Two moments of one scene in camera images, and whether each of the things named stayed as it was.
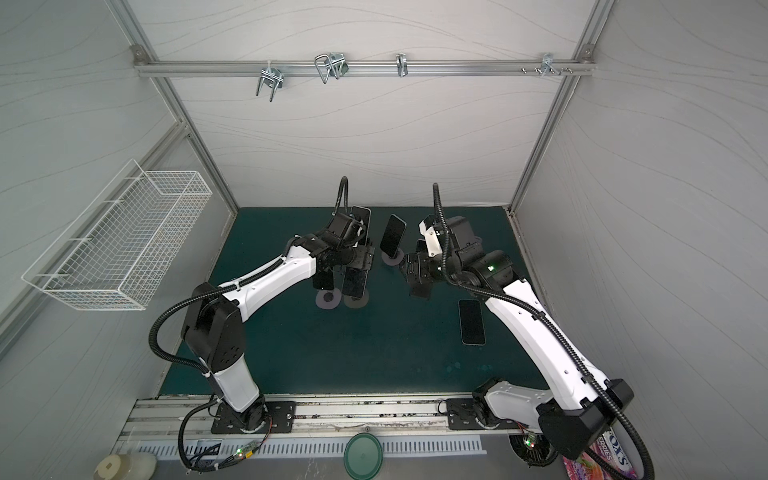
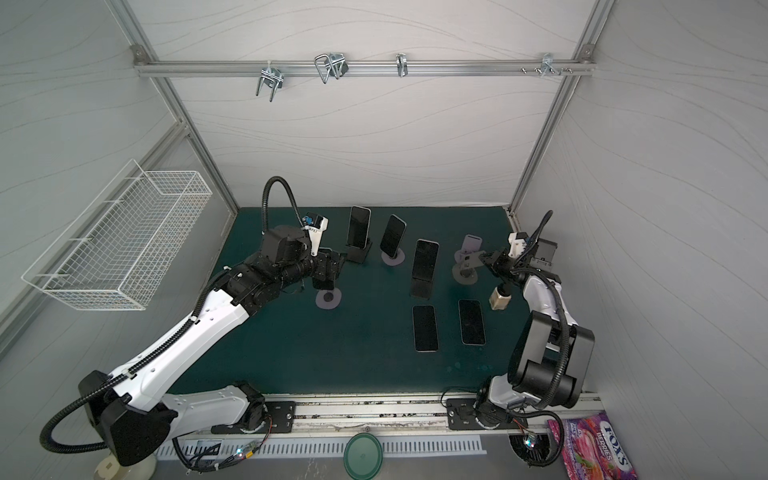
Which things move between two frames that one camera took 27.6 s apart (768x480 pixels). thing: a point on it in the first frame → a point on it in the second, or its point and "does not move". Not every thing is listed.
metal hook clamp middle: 330,64 does not move
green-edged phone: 471,322 does not move
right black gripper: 414,268 → 497,264
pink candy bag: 611,451 does not move
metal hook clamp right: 546,63 does not move
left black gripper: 362,262 → 322,273
